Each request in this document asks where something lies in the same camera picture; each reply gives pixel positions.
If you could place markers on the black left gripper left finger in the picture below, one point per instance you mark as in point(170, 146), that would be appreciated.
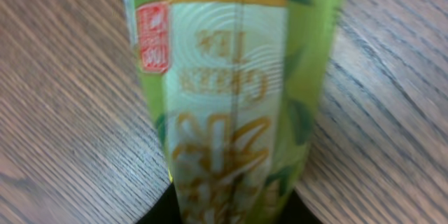
point(165, 210)

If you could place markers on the green tea snack packet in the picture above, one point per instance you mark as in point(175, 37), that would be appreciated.
point(233, 87)

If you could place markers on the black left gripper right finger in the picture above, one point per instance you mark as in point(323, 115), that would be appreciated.
point(296, 212)

